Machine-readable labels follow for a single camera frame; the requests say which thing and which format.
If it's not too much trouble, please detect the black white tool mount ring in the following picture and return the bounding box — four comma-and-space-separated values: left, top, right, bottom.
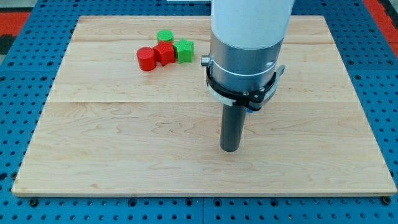
206, 65, 285, 111

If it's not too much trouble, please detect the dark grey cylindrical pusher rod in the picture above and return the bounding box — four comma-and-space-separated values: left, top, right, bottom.
220, 105, 246, 152

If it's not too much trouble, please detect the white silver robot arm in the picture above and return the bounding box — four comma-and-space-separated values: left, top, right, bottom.
201, 0, 295, 152

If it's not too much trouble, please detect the green star block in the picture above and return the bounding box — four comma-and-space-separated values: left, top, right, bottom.
173, 39, 194, 63

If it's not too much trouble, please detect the light wooden board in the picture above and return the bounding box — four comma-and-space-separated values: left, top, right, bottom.
12, 16, 397, 197

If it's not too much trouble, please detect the red cylinder block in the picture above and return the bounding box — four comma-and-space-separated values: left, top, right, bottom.
136, 47, 157, 71

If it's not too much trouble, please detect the green cylinder block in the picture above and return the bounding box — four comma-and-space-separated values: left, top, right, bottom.
156, 29, 174, 43

